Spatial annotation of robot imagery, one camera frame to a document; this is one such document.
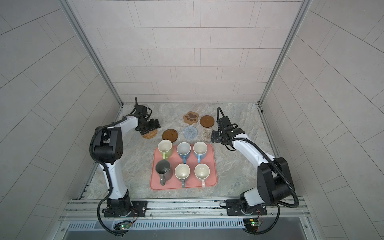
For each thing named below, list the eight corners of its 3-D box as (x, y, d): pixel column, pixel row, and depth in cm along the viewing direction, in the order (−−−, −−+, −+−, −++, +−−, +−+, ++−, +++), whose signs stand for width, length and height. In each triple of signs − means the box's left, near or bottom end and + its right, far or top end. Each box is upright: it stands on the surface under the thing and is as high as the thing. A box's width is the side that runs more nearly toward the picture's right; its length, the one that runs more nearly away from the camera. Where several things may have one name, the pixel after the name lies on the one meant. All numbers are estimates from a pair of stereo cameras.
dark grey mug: (156, 186, 79) (152, 181, 71) (160, 166, 86) (156, 159, 78) (170, 186, 79) (167, 181, 71) (173, 166, 86) (170, 159, 78)
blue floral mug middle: (177, 165, 86) (175, 159, 79) (178, 149, 92) (177, 142, 85) (190, 165, 86) (189, 159, 79) (191, 149, 92) (190, 142, 85)
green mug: (166, 163, 87) (163, 156, 80) (158, 151, 92) (154, 143, 85) (177, 155, 90) (175, 148, 83) (169, 143, 95) (167, 136, 88)
